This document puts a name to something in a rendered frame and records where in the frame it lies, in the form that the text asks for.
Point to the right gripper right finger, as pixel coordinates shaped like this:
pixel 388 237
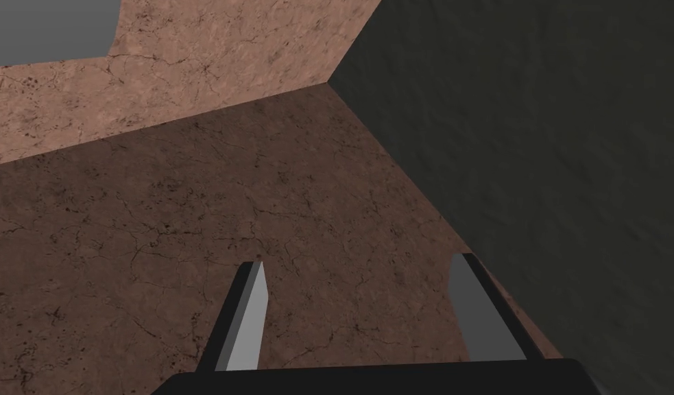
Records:
pixel 487 318

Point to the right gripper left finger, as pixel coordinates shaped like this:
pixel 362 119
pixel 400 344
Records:
pixel 241 323

